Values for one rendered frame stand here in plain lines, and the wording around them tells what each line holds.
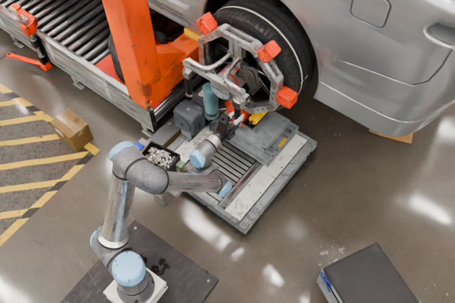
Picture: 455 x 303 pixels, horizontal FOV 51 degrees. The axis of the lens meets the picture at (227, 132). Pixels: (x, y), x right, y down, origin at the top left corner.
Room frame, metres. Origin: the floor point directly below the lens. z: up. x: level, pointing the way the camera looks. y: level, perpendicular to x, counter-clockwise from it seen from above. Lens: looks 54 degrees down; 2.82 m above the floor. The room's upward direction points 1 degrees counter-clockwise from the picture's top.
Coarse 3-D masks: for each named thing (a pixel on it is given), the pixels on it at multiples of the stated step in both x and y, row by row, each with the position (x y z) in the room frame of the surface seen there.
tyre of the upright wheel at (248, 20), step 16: (240, 0) 2.07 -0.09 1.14; (256, 0) 2.03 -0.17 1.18; (272, 0) 2.02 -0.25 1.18; (224, 16) 1.96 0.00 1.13; (240, 16) 1.90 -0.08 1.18; (256, 16) 1.90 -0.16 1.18; (272, 16) 1.91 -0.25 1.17; (288, 16) 1.92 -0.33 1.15; (256, 32) 1.82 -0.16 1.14; (272, 32) 1.81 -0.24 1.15; (288, 32) 1.84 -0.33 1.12; (304, 32) 1.87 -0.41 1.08; (288, 48) 1.77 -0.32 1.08; (304, 48) 1.81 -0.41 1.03; (288, 64) 1.70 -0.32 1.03; (304, 64) 1.76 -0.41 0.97; (288, 80) 1.68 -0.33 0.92; (304, 80) 1.74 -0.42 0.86
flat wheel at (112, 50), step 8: (152, 16) 2.73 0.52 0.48; (160, 16) 2.73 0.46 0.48; (152, 24) 2.73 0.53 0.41; (160, 24) 2.73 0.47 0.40; (168, 24) 2.72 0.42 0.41; (176, 24) 2.69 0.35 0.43; (160, 32) 2.56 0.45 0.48; (168, 32) 2.55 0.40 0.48; (176, 32) 2.56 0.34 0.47; (112, 40) 2.47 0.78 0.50; (160, 40) 2.52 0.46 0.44; (168, 40) 2.48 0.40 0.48; (112, 48) 2.39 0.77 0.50; (112, 56) 2.33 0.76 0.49; (120, 64) 2.25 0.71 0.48; (120, 72) 2.28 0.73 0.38; (184, 80) 2.24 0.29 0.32; (176, 88) 2.20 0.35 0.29
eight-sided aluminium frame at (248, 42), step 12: (228, 24) 1.91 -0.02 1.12; (204, 36) 1.94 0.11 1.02; (216, 36) 1.88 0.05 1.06; (228, 36) 1.83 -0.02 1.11; (240, 36) 1.83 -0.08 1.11; (204, 48) 1.96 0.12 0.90; (252, 48) 1.74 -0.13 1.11; (204, 60) 1.95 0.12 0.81; (216, 72) 1.95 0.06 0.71; (276, 72) 1.69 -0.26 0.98; (276, 84) 1.63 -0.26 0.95; (252, 108) 1.73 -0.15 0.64; (264, 108) 1.67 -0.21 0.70
